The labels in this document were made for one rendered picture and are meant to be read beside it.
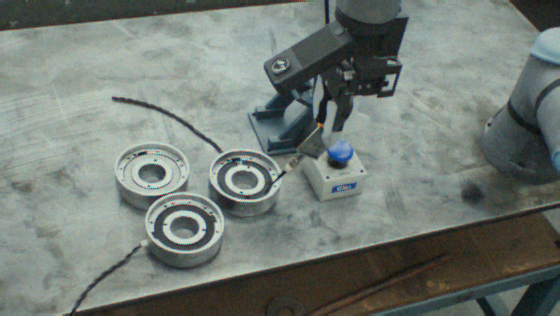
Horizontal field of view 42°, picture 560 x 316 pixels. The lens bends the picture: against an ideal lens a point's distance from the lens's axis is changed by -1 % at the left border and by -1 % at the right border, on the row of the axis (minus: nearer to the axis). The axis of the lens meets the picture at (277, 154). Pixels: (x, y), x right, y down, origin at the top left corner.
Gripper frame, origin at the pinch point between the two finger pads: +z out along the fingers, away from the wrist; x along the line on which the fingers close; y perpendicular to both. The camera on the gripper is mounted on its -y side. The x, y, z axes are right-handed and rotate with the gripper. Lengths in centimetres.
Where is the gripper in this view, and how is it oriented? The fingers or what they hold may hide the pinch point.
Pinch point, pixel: (320, 133)
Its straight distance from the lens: 99.7
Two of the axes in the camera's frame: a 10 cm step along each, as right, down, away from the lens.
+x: -3.1, -7.0, 6.5
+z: -1.3, 7.1, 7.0
